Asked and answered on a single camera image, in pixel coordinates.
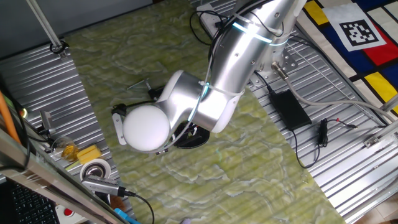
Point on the black keyboard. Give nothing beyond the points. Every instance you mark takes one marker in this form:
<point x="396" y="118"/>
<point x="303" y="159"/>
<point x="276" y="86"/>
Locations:
<point x="31" y="205"/>

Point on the yellow sponge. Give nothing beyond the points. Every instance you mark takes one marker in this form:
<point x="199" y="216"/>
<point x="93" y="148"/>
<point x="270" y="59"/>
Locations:
<point x="88" y="154"/>

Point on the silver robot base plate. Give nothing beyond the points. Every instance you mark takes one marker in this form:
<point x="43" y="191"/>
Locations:
<point x="287" y="60"/>

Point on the green marble pattern mat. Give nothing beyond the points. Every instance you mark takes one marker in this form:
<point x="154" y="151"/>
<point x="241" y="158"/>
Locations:
<point x="217" y="177"/>

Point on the aluminium corner frame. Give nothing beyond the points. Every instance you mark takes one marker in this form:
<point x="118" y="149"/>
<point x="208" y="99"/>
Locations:
<point x="382" y="133"/>

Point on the aluminium frame bar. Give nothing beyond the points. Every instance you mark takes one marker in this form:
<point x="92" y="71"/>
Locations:
<point x="46" y="174"/>

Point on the aluminium pole with bracket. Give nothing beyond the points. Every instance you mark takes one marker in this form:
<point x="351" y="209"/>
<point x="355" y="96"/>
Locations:
<point x="43" y="21"/>

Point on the silver depth camera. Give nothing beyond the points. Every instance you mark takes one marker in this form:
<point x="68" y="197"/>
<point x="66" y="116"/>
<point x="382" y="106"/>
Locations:
<point x="102" y="185"/>

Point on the fiducial marker board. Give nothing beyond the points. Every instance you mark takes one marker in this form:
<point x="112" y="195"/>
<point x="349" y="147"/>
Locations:
<point x="342" y="53"/>

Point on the black crank pencil sharpener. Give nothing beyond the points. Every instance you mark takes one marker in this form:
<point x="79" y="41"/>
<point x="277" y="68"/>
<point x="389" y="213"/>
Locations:
<point x="188" y="132"/>

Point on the small grey camera stand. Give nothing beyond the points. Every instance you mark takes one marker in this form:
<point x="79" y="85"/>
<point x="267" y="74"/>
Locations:
<point x="46" y="119"/>

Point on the black C-clamp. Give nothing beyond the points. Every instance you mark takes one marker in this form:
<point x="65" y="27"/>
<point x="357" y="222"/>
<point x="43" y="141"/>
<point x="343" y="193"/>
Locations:
<point x="192" y="140"/>

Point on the white tape roll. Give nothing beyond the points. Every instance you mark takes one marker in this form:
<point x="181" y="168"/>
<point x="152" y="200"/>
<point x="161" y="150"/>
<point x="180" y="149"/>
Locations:
<point x="94" y="168"/>

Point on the glass beaker yellow liquid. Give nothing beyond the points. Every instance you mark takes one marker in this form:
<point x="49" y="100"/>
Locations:
<point x="68" y="151"/>

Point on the orange pole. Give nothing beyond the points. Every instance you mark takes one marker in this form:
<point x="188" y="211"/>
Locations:
<point x="6" y="115"/>

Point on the black power adapter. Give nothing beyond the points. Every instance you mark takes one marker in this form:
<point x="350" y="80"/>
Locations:
<point x="289" y="109"/>

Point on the white marker tag paper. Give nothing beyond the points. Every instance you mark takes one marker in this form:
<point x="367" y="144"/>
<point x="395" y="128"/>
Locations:
<point x="354" y="28"/>

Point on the red emergency stop box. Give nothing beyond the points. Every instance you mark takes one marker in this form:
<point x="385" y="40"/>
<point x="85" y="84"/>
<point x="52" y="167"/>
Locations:
<point x="70" y="214"/>

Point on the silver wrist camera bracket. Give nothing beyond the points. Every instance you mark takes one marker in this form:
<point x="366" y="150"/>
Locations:
<point x="118" y="127"/>

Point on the white power strip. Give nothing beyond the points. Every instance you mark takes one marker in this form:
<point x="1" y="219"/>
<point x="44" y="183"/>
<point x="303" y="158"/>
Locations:
<point x="208" y="20"/>

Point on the brown round object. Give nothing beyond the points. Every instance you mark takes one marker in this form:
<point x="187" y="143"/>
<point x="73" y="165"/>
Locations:
<point x="117" y="203"/>

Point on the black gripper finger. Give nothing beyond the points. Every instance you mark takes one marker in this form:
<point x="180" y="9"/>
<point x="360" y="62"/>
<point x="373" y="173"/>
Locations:
<point x="161" y="152"/>

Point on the blue plastic item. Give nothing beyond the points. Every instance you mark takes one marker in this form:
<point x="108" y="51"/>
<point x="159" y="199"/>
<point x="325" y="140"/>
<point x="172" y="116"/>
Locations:
<point x="124" y="216"/>

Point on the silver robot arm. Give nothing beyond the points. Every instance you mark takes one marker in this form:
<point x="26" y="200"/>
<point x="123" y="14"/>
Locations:
<point x="233" y="62"/>

